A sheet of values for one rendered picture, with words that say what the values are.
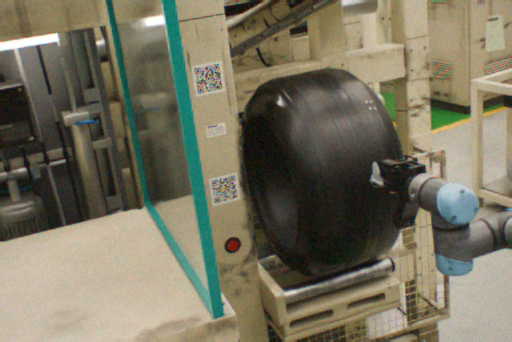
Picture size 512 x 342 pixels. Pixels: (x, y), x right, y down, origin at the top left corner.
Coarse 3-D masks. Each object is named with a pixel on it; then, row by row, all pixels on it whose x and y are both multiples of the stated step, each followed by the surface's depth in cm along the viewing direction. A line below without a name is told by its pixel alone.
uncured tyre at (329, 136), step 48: (288, 96) 177; (336, 96) 176; (288, 144) 172; (336, 144) 169; (384, 144) 172; (288, 192) 221; (336, 192) 168; (288, 240) 212; (336, 240) 173; (384, 240) 180
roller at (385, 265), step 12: (372, 264) 194; (384, 264) 194; (324, 276) 191; (336, 276) 191; (348, 276) 191; (360, 276) 192; (372, 276) 194; (288, 288) 187; (300, 288) 187; (312, 288) 188; (324, 288) 189; (336, 288) 191; (288, 300) 186
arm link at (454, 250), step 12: (432, 228) 144; (444, 228) 140; (456, 228) 140; (468, 228) 141; (480, 228) 144; (444, 240) 141; (456, 240) 140; (468, 240) 142; (480, 240) 142; (492, 240) 143; (444, 252) 142; (456, 252) 141; (468, 252) 142; (480, 252) 143; (444, 264) 143; (456, 264) 142; (468, 264) 142
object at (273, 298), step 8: (264, 272) 191; (264, 280) 187; (272, 280) 187; (264, 288) 188; (272, 288) 183; (280, 288) 183; (264, 296) 190; (272, 296) 182; (280, 296) 180; (264, 304) 192; (272, 304) 184; (280, 304) 181; (272, 312) 186; (280, 312) 182; (280, 320) 183
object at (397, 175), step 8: (384, 160) 160; (400, 160) 159; (408, 160) 156; (416, 160) 157; (384, 168) 159; (392, 168) 156; (400, 168) 156; (408, 168) 151; (416, 168) 151; (424, 168) 151; (384, 176) 159; (392, 176) 155; (400, 176) 155; (408, 176) 151; (416, 176) 152; (392, 184) 156; (400, 184) 156; (408, 184) 150; (392, 192) 157; (400, 192) 157; (408, 200) 151
